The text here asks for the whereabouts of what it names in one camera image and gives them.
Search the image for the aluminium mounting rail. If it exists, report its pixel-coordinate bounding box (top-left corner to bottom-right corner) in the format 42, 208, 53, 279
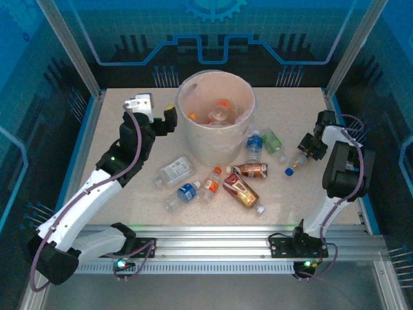
37, 224, 391, 263

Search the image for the slotted grey cable duct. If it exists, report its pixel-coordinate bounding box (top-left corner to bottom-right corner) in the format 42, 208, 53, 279
76, 262, 303, 275

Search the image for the green label clear bottle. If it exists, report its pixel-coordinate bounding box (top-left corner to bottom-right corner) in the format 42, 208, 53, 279
261, 128, 288, 163

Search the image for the small LED circuit board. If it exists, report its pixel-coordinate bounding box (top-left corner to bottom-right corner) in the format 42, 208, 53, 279
112, 254, 136, 273
292, 258, 320, 275

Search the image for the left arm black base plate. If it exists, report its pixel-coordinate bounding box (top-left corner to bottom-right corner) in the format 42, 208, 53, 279
130, 237, 157, 259

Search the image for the blue label white cap bottle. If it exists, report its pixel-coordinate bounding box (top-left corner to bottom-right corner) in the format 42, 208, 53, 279
165, 180, 201, 212

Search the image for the blue cap cola bottle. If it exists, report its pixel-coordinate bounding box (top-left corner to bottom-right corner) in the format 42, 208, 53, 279
285, 151, 312, 177

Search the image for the clear unlabelled plastic bottle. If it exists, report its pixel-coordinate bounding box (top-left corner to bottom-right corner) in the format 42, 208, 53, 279
208, 108, 232, 124
230, 105, 248, 125

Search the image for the red gold label tea bottle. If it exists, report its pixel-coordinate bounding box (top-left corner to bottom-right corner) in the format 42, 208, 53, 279
222, 172, 266, 216

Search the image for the clear white label bottle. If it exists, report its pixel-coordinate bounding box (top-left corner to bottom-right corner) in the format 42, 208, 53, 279
153, 156, 196, 188

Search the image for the aluminium frame post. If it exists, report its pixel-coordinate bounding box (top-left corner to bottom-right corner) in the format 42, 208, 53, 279
35, 0, 106, 99
325, 0, 390, 99

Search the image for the grey metal base panel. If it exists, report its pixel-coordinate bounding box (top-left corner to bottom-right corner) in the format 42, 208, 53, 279
19, 258, 409, 310

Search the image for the small orange cap bottle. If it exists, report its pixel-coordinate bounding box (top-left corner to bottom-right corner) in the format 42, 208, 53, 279
198, 167, 223, 203

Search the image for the orange label yellow cap bottle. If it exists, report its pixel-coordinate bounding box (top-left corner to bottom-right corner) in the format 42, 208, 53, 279
188, 111, 210, 125

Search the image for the blue label Pocari bottle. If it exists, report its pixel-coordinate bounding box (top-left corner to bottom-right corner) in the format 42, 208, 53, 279
247, 129, 263, 162

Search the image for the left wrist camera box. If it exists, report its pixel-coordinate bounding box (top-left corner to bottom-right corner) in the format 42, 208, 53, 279
125, 93, 154, 124

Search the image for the white plastic waste bin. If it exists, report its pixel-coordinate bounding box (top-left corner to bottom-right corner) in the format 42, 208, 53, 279
176, 71, 256, 167

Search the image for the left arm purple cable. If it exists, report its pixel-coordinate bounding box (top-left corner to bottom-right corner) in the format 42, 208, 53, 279
29, 103, 157, 293

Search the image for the aluminium table side rail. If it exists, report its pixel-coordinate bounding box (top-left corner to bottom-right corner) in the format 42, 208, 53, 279
53, 89, 106, 235
322, 87, 380, 235

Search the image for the white bin with plastic liner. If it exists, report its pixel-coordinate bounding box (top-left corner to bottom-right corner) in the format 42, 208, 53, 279
176, 70, 257, 156

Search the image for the brown label coffee bottle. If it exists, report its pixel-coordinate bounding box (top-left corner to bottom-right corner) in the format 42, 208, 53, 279
225, 162, 269, 179

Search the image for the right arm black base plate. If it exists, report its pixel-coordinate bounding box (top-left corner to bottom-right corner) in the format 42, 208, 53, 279
268, 235, 329, 259

